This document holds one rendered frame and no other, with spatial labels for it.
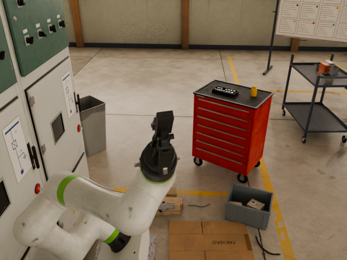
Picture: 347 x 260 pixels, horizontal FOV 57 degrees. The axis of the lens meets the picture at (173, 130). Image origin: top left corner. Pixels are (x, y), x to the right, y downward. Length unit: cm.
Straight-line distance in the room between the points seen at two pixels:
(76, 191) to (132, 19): 776
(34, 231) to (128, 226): 43
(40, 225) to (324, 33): 624
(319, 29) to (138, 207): 622
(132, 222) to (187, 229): 217
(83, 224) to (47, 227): 37
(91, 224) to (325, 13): 594
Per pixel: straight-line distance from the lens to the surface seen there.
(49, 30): 205
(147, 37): 868
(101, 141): 407
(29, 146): 182
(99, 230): 158
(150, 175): 78
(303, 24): 684
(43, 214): 119
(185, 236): 296
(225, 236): 299
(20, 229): 120
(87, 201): 101
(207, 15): 849
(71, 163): 237
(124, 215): 85
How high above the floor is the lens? 219
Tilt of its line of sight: 29 degrees down
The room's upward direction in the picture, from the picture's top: straight up
